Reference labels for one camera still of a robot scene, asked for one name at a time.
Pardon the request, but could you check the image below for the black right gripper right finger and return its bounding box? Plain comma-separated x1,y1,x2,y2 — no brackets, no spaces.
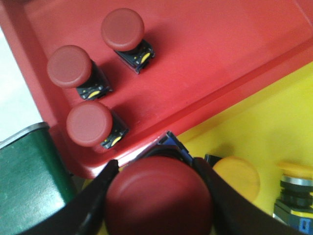
193,157,302,235

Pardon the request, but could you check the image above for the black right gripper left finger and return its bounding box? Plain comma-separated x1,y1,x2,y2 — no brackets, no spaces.
20,160,119,235

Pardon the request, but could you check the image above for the yellow mushroom push button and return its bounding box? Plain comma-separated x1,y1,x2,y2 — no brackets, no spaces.
204,154,261,203

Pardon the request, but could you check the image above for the red mushroom push button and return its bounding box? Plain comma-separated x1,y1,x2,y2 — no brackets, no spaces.
101,8,155,74

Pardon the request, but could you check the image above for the green conveyor belt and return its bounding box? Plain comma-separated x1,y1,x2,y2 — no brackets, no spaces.
0,122,77,235

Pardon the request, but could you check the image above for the yellow plastic tray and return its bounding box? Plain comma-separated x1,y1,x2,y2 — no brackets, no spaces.
178,64,313,214

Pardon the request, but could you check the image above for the red plastic tray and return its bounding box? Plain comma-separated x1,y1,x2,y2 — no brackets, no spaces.
0,0,313,178

